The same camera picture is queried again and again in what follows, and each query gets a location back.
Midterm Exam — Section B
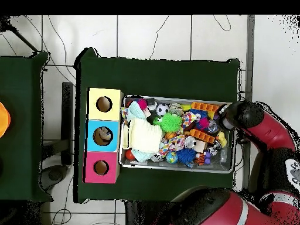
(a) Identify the wooden box with three holes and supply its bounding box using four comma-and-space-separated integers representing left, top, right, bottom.
83, 87, 124, 184

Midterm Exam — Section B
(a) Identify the shallow clear mesh bin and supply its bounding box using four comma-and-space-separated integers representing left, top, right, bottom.
118, 94, 236, 174

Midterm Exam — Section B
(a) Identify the cream knitted cloth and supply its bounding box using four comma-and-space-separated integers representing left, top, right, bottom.
121, 117, 163, 154

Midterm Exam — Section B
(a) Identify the black and white soccer ball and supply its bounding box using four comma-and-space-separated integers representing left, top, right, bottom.
156, 103, 170, 117

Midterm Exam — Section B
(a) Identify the mint green cloth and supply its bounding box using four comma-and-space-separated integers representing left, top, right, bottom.
126, 100, 148, 121

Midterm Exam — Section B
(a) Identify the green spiky toy with eyes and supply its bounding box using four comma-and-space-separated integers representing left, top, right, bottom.
153, 112, 183, 134

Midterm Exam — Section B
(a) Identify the blue globe ball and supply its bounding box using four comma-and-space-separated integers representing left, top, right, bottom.
165, 151, 179, 164

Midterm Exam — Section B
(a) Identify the dark green table cloth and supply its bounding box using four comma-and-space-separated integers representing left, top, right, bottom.
73, 47, 241, 208

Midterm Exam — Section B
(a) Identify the orange plastic building block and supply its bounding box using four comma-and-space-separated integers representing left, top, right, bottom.
188, 128, 216, 144
190, 101, 220, 113

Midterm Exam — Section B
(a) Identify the blue spiky ball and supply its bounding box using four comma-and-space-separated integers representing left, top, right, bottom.
189, 108, 209, 122

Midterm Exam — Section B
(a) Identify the black equipment stand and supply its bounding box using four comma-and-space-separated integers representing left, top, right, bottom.
42, 81, 74, 166

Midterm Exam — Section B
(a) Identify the dark green covered side table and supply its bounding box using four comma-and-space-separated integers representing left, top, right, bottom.
0, 51, 53, 202

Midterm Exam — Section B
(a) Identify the orange round object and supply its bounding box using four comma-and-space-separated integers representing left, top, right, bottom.
0, 101, 11, 138

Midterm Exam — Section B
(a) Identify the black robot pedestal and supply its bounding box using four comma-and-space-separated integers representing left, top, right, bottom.
124, 200, 175, 225

